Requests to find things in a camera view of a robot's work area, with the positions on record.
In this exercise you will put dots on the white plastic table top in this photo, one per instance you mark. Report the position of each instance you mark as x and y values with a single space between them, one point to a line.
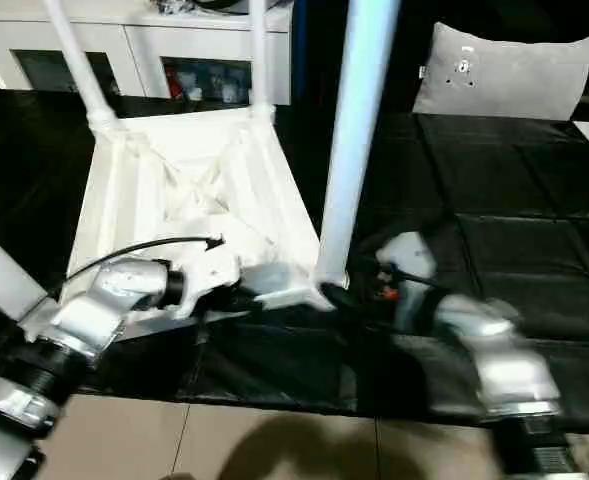
194 190

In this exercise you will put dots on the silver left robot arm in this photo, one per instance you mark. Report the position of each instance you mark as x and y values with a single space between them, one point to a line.
74 330

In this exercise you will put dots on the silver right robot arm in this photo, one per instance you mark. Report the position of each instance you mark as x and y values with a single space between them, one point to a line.
504 360

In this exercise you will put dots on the black work mat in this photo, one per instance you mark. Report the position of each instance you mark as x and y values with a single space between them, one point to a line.
494 200

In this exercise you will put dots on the light grey pillow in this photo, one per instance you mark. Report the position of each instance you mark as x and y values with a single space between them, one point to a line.
504 75

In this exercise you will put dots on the white glass-door cabinet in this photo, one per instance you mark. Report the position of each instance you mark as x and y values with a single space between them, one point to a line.
144 45

